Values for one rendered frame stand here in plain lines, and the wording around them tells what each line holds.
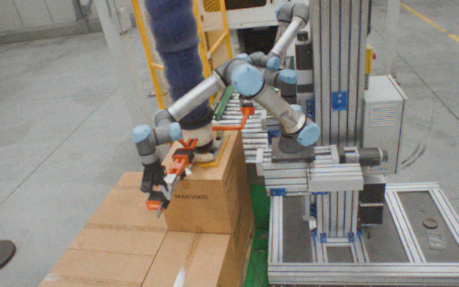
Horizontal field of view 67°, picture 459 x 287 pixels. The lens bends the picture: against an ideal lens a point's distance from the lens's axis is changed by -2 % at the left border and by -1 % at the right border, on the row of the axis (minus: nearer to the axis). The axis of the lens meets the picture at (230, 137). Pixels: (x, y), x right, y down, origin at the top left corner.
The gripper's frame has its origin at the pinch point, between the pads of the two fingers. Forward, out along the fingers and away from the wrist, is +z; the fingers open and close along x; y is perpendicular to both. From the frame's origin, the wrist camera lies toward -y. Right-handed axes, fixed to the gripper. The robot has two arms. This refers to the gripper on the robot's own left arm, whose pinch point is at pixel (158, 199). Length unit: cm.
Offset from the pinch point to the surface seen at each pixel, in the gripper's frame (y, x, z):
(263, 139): 138, -24, 52
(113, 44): 167, 105, -30
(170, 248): 18, 14, 53
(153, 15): 49, 5, -70
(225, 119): 179, 18, 54
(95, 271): -2, 52, 53
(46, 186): 136, 218, 107
